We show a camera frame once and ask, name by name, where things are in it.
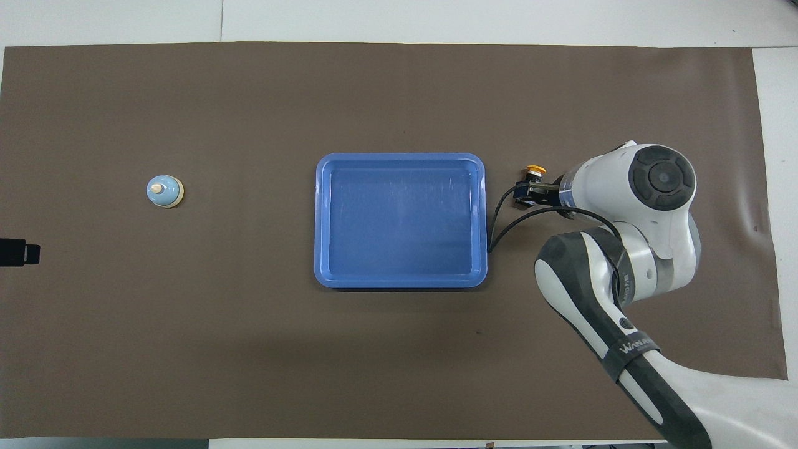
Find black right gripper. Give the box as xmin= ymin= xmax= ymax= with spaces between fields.
xmin=530 ymin=176 xmax=565 ymax=210

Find yellow push button switch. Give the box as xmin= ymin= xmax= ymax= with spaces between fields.
xmin=512 ymin=165 xmax=547 ymax=208

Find light blue desk bell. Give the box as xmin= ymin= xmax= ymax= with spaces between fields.
xmin=146 ymin=173 xmax=185 ymax=209

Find blue plastic tray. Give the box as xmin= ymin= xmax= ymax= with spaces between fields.
xmin=314 ymin=153 xmax=488 ymax=289

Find brown table mat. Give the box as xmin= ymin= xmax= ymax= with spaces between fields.
xmin=0 ymin=41 xmax=787 ymax=440

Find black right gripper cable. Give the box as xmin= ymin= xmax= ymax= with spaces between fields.
xmin=488 ymin=184 xmax=626 ymax=306

